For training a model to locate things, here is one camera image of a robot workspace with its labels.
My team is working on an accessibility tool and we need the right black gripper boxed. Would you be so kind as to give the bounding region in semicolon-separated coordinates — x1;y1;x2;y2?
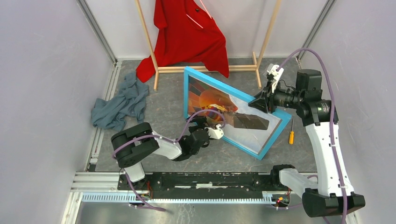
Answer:
248;78;304;113

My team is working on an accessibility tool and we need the blue picture frame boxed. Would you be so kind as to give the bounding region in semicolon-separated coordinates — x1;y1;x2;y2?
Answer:
183;66;293;161

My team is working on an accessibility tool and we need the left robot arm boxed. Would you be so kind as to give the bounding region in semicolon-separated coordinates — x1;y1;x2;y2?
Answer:
111;116;224;190

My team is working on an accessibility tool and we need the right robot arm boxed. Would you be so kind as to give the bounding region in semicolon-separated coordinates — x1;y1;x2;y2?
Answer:
248;68;366;217

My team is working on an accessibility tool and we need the hot air balloon photo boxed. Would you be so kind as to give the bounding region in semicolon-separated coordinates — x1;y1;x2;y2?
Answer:
187;76;283;155

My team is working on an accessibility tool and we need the wooden clothes rack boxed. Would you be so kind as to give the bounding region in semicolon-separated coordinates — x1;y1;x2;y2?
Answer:
134;0;283;91

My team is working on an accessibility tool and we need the grey-blue cloth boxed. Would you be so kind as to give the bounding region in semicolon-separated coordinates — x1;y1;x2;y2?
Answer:
91;71;149;132

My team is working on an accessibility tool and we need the red shirt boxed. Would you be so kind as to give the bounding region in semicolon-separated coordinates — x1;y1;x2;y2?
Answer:
153;0;229;77

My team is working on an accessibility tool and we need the pink clothes hanger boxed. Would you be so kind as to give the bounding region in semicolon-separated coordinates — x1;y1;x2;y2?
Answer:
184;0;212;28

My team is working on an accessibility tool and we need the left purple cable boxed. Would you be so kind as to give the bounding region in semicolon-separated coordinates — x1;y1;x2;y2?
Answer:
111;109;227;212

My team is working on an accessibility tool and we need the purple cable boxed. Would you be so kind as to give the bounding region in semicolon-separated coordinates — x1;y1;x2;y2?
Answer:
276;48;349;224
111;109;227;212

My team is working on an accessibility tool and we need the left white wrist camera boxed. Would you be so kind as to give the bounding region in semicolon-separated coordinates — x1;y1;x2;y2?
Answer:
205;124;224;140

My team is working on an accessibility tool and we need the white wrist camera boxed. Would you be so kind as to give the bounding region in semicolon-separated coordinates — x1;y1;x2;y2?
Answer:
267;63;284;93
205;124;224;140

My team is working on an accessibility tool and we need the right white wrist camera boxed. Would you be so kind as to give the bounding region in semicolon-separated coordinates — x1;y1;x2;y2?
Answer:
267;63;284;93

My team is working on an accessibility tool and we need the yellow handled screwdriver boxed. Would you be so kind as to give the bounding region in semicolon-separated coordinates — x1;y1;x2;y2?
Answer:
289;119;295;145

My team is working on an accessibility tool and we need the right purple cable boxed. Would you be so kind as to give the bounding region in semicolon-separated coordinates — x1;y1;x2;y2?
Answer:
276;48;349;224

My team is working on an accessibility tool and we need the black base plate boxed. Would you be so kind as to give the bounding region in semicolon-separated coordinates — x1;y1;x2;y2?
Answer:
133;172;290;199

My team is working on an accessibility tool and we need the white cable duct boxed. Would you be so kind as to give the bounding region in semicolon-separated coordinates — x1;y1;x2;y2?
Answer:
81;192;276;205

